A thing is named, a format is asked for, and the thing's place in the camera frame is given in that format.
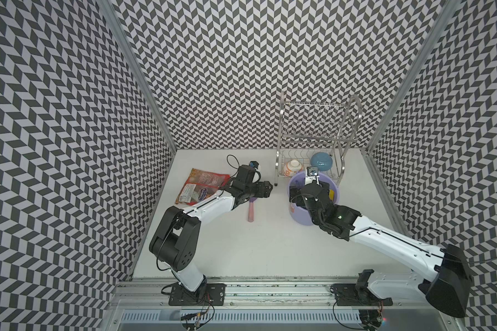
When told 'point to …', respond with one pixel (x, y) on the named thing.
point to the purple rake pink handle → (250, 215)
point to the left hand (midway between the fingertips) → (264, 188)
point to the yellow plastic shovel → (331, 194)
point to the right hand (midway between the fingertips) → (304, 186)
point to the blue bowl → (322, 161)
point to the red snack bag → (198, 185)
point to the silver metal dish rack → (315, 137)
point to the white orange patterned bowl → (292, 167)
